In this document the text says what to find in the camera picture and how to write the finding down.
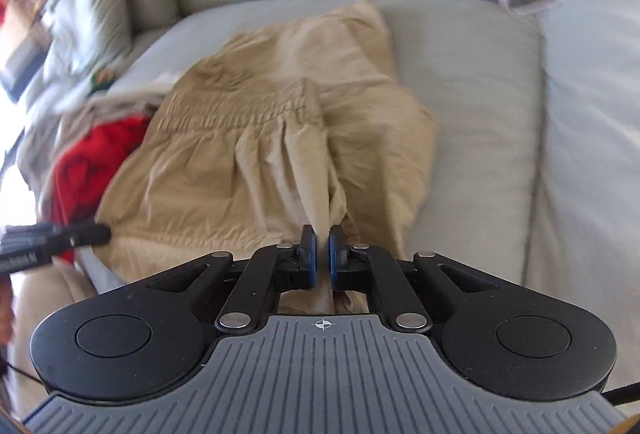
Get light beige garment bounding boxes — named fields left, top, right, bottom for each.
left=1, top=82, right=171, bottom=419

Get small round green fan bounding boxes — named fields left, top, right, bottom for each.
left=88, top=66, right=117, bottom=97

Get grey throw pillow front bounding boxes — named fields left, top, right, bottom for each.
left=43, top=0, right=132, bottom=82

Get grey sofa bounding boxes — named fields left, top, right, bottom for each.
left=19, top=0, right=640, bottom=415

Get beige khaki pants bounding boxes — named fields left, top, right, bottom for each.
left=94, top=0, right=437, bottom=282

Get black cable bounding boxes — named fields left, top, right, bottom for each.
left=602, top=382, right=640, bottom=407

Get red garment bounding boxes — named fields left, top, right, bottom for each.
left=50, top=115, right=152, bottom=265

